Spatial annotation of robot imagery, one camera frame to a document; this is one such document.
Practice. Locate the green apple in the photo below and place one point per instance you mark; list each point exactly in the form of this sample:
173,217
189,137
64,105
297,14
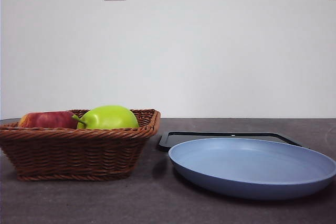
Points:
110,118

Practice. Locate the brown woven wicker basket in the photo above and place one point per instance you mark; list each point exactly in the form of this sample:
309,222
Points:
78,153

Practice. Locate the red apple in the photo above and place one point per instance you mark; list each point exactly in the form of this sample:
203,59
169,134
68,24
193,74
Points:
47,119

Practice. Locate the blue round plate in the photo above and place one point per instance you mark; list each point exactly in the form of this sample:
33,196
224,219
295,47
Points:
252,166

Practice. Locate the black rectangular tray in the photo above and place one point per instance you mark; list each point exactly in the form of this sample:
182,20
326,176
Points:
168,140

